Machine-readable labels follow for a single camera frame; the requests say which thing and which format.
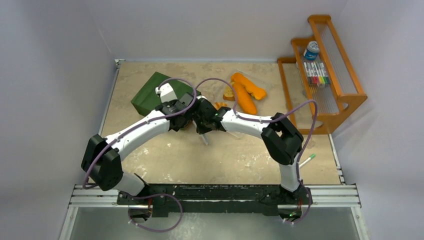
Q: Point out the metal tongs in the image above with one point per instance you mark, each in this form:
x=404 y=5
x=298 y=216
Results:
x=205 y=139

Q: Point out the fake croissant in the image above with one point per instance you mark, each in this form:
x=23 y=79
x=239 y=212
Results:
x=218 y=105

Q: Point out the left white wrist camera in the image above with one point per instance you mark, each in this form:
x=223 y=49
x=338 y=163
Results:
x=166 y=93

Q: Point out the green white marker pen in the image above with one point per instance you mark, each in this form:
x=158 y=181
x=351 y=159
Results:
x=306 y=161

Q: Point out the green paper bag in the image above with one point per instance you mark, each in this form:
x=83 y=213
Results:
x=146 y=99

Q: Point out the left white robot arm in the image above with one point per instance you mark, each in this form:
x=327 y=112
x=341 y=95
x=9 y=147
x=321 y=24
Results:
x=102 y=160

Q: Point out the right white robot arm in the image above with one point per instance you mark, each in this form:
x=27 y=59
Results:
x=283 y=141

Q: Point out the clear plastic tray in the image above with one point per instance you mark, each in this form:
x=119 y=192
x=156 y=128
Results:
x=263 y=106

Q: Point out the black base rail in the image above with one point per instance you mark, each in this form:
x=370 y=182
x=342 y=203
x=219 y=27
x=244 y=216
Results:
x=266 y=199

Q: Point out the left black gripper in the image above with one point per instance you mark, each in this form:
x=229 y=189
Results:
x=173 y=102

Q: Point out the orange wooden shelf rack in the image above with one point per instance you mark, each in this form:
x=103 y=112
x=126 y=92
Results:
x=333 y=104

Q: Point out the blue white jar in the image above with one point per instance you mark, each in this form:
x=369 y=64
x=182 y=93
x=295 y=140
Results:
x=311 y=51

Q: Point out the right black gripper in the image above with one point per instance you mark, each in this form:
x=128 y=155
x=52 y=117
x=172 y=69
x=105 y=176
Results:
x=203 y=122

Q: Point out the aluminium frame rail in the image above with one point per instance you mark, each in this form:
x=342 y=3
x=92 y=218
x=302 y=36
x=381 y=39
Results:
x=322 y=196

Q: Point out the coloured marker set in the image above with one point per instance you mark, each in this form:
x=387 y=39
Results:
x=316 y=73

